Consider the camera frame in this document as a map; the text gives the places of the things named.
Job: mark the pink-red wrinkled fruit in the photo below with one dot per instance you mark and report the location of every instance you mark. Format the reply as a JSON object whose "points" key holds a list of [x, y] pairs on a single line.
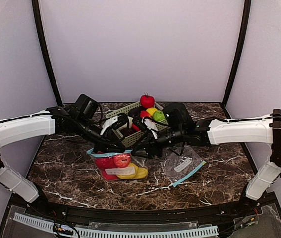
{"points": [[105, 163]]}

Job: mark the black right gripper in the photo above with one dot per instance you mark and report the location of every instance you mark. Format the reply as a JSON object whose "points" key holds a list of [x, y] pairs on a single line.
{"points": [[149, 147]]}

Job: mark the red bell pepper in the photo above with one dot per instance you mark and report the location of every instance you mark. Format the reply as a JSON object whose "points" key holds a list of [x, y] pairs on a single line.
{"points": [[135, 127]]}

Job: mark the small clear zip bag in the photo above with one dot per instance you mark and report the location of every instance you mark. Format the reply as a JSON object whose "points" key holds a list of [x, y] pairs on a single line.
{"points": [[181, 164]]}

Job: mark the red apple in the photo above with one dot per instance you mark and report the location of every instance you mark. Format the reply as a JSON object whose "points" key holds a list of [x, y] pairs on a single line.
{"points": [[109, 177]]}

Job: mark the green apple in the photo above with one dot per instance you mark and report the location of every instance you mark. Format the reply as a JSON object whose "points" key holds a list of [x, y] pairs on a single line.
{"points": [[158, 116]]}

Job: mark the orange pepper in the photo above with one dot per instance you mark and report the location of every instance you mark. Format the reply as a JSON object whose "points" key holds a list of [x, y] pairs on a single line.
{"points": [[144, 114]]}

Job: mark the small yellow fruit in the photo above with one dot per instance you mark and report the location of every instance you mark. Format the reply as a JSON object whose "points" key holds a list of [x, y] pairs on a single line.
{"points": [[151, 110]]}

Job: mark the yellow wrinkled banana-like fruit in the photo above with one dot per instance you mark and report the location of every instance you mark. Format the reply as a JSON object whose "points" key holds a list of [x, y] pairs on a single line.
{"points": [[141, 173]]}

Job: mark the green perforated plastic basket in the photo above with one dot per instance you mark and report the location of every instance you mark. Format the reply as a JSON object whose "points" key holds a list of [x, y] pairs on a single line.
{"points": [[133, 138]]}

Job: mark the black table front rail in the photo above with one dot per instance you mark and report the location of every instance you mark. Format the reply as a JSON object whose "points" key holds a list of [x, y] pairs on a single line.
{"points": [[223, 214]]}

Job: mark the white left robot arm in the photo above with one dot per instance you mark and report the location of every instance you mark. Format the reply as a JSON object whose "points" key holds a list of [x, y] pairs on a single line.
{"points": [[75, 118]]}

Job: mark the white slotted cable duct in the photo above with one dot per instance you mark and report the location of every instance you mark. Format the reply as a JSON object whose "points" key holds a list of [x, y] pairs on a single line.
{"points": [[110, 230]]}

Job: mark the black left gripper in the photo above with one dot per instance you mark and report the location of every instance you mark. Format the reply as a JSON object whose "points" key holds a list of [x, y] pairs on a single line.
{"points": [[104, 144]]}

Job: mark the dark eggplant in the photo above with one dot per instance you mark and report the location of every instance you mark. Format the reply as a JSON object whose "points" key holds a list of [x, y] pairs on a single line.
{"points": [[135, 112]]}

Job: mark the yellow lemon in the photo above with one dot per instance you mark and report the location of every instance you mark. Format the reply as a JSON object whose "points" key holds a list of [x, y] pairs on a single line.
{"points": [[128, 172]]}

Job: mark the large clear zip bag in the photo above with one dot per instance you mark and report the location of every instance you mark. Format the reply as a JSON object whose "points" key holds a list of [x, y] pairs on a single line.
{"points": [[140, 162]]}

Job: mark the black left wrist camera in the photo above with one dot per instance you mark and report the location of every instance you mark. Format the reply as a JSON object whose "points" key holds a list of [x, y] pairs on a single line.
{"points": [[116, 122]]}

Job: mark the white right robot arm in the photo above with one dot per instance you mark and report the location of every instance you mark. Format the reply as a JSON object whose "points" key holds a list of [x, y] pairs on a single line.
{"points": [[181, 128]]}

